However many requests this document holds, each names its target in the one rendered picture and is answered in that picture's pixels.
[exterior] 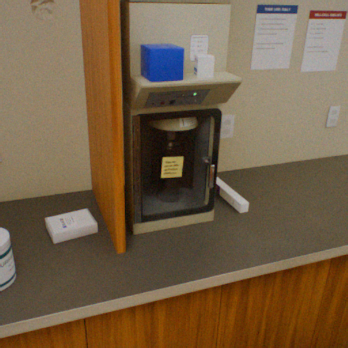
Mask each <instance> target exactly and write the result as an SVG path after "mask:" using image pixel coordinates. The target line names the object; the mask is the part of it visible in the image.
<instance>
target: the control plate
mask: <svg viewBox="0 0 348 348"><path fill-rule="evenodd" d="M210 90H211V89H207V90H184V91H171V92H151V93H150V94H149V95H148V98H147V101H146V103H145V107H164V106H174V105H193V104H201V103H202V102H203V101H204V99H205V97H206V96H207V93H208V92H209V91H210ZM194 93H196V94H194ZM180 94H184V95H182V96H181V95H180ZM195 99H196V102H194V100H195ZM172 100H176V101H175V103H174V104H169V103H170V101H172ZM188 100H190V101H189V102H187V101H188ZM180 101H182V102H181V103H180ZM160 102H165V104H163V105H161V104H160ZM152 103H154V104H152Z"/></svg>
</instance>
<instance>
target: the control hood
mask: <svg viewBox="0 0 348 348"><path fill-rule="evenodd" d="M242 81H243V79H242V78H241V77H238V76H235V75H232V74H230V73H228V72H227V71H214V72H213V77H196V76H195V75H194V74H193V73H184V74H183V80H179V81H164V82H151V81H148V80H147V79H145V78H144V77H143V76H142V75H132V77H130V82H131V107H132V109H133V110H140V109H158V108H159V107H145V103H146V101H147V98H148V95H149V94H150V93H151V92H171V91H184V90H207V89H211V90H210V91H209V92H208V93H207V96H206V97H205V99H204V101H203V102H202V103H201V104H193V105H207V104H217V103H227V101H228V100H229V98H230V97H231V96H232V94H234V92H235V91H236V90H237V88H238V87H239V86H240V85H241V82H242ZM178 106H189V105H174V106H164V107H178Z"/></svg>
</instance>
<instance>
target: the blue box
mask: <svg viewBox="0 0 348 348"><path fill-rule="evenodd" d="M183 74H184V48H183V47H180V46H177V45H175V44H171V43H156V44H141V75H142V76H143V77H144V78H145V79H147V80H148V81H151V82H164V81H179V80H183Z"/></svg>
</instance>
